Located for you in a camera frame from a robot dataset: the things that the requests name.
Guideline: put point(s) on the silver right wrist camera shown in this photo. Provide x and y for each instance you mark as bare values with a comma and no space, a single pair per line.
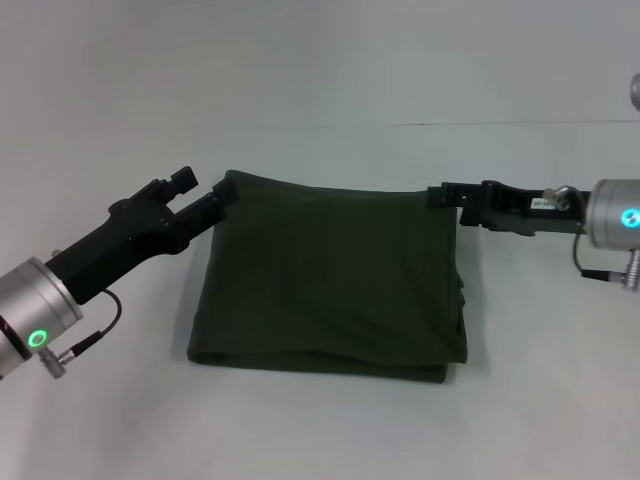
635,91

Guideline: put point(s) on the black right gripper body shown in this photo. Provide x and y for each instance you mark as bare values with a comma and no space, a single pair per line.
535,210

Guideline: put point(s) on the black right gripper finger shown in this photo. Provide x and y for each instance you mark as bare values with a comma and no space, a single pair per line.
475,216
455,195

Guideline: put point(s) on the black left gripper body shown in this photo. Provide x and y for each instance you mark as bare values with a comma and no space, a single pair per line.
125,235

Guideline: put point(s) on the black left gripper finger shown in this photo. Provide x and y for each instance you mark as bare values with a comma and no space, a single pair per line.
205,212
181,181

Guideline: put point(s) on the dark green FREE t-shirt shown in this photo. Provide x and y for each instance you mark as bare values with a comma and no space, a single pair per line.
325,280

